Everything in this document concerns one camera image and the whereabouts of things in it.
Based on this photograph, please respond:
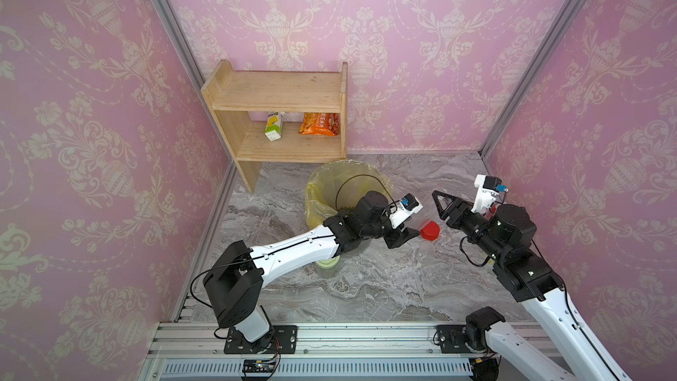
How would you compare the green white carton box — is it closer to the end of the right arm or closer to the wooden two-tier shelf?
the wooden two-tier shelf

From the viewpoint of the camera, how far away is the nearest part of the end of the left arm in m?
0.67

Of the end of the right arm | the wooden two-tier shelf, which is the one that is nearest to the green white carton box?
the wooden two-tier shelf

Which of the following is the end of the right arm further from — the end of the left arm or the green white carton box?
the green white carton box

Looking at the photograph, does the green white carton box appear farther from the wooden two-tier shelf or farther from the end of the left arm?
the end of the left arm
